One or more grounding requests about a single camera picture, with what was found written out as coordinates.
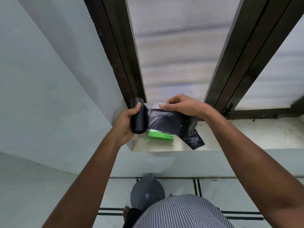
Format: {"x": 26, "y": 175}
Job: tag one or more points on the person's left forearm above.
{"x": 92, "y": 178}

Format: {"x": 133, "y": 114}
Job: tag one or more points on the green cardboard box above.
{"x": 161, "y": 137}

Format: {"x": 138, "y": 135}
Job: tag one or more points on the person's right thumb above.
{"x": 169, "y": 106}

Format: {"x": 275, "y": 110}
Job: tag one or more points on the person's left thumb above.
{"x": 136, "y": 108}

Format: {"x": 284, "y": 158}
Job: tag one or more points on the wide mesh window screen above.
{"x": 180, "y": 45}

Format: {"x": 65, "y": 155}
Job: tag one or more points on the person's left hand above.
{"x": 122, "y": 125}

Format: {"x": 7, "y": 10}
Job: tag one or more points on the dark brown window frame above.
{"x": 234, "y": 61}

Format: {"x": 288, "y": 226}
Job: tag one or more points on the person's striped shirt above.
{"x": 182, "y": 213}

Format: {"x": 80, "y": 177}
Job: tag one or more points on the person's bare foot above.
{"x": 126, "y": 211}

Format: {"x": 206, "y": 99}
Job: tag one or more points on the person's right hand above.
{"x": 190, "y": 105}

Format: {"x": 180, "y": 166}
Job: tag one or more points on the person's right forearm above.
{"x": 249, "y": 159}

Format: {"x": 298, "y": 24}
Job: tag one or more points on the person's dark trouser leg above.
{"x": 132, "y": 218}

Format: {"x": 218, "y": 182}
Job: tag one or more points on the black garbage bag roll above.
{"x": 166, "y": 122}

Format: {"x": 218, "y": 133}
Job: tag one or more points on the narrow mesh window screen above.
{"x": 280, "y": 75}

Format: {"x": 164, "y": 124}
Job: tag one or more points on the black window latch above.
{"x": 229, "y": 109}

